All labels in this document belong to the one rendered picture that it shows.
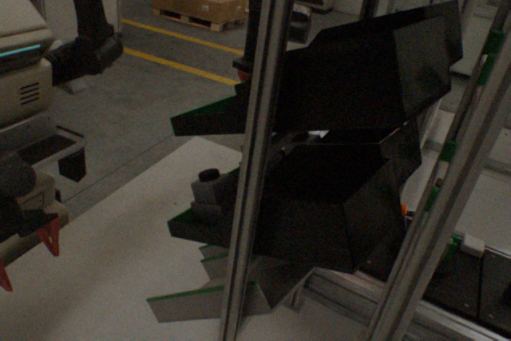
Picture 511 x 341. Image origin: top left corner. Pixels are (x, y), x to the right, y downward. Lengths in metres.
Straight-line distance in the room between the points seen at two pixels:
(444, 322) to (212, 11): 5.75
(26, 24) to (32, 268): 0.52
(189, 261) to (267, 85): 0.73
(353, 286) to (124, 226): 0.58
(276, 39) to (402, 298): 0.25
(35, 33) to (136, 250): 0.53
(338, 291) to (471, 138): 0.67
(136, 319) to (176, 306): 0.26
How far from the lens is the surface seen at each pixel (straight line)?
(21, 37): 1.00
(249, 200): 0.42
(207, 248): 0.82
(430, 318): 0.93
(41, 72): 1.13
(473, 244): 1.12
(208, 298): 0.61
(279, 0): 0.34
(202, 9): 6.41
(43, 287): 1.02
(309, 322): 0.96
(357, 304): 0.96
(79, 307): 0.97
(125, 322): 0.93
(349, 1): 9.17
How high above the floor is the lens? 1.59
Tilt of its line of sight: 30 degrees down
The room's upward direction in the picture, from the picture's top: 8 degrees clockwise
